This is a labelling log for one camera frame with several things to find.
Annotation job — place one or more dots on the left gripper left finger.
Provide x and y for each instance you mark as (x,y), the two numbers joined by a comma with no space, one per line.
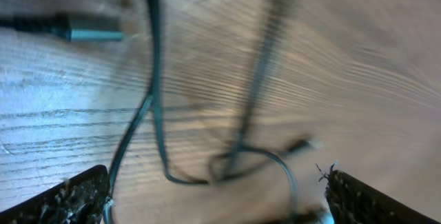
(80,199)

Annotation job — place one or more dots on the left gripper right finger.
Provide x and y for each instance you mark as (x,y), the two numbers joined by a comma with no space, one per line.
(353,202)

